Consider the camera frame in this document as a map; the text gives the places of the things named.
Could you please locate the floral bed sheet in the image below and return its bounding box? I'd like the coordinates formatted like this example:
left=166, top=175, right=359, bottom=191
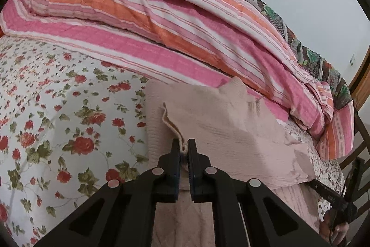
left=0, top=34, right=347, bottom=247

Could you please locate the light wooden board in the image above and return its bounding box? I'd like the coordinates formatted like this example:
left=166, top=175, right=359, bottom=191
left=348, top=43, right=370, bottom=110

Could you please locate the brown green patterned blanket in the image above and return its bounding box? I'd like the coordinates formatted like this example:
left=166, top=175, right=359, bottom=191
left=217, top=0, right=352, bottom=109

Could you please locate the pink orange striped quilt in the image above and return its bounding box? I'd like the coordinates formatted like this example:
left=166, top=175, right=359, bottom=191
left=0, top=0, right=355, bottom=160

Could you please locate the person's right hand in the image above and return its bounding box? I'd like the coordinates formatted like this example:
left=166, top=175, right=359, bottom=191
left=320, top=215, right=348, bottom=246

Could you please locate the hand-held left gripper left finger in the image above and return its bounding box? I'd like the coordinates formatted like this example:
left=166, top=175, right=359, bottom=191
left=37, top=139, right=181, bottom=247

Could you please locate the wooden headboard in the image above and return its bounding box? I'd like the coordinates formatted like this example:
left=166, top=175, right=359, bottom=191
left=337, top=110, right=370, bottom=178

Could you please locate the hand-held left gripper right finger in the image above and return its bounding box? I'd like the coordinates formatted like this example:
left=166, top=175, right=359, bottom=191
left=187, top=139, right=333, bottom=247

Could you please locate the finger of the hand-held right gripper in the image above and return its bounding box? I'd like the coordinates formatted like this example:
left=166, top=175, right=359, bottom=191
left=345, top=157, right=366, bottom=222
left=309, top=179, right=346, bottom=209

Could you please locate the pink knit sweater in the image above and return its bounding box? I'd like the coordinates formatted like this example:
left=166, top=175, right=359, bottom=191
left=144, top=76, right=322, bottom=247

